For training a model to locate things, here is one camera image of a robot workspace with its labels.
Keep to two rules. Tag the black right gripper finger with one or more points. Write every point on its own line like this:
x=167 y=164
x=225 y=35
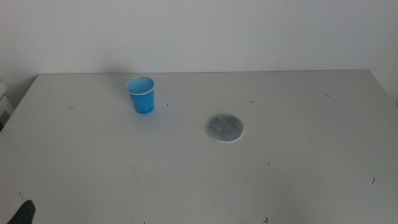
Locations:
x=24 y=214

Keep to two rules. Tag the blue paper cup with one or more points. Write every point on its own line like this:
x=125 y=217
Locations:
x=143 y=101

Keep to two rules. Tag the grey round cup mat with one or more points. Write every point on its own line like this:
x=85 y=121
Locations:
x=224 y=127

